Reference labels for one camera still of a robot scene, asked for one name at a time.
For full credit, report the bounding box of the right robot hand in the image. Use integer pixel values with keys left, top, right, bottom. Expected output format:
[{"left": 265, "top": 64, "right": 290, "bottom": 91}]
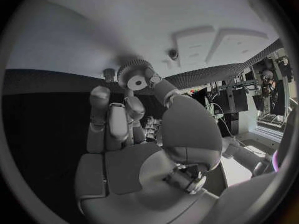
[{"left": 73, "top": 67, "right": 223, "bottom": 224}]

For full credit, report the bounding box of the toothed gear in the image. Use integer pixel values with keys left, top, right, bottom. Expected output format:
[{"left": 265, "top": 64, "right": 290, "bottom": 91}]
[{"left": 116, "top": 59, "right": 155, "bottom": 95}]

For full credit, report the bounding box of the white task board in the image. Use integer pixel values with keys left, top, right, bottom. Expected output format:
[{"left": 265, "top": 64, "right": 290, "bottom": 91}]
[{"left": 5, "top": 0, "right": 283, "bottom": 79}]

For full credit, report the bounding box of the small knurled peg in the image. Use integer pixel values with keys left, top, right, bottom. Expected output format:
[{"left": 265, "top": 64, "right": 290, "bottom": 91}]
[{"left": 102, "top": 68, "right": 117, "bottom": 83}]

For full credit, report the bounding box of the person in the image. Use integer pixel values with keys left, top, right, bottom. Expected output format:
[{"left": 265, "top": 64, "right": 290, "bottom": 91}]
[{"left": 259, "top": 69, "right": 279, "bottom": 98}]

